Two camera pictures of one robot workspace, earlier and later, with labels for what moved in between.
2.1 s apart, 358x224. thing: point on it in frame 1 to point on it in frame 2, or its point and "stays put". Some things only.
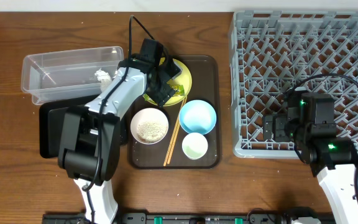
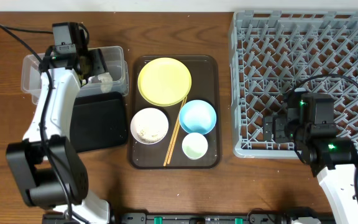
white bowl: x=149 y=126 stays put
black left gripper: x=163 y=92 to x=96 y=64
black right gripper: x=280 y=121 stays put
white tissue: x=104 y=78 stays put
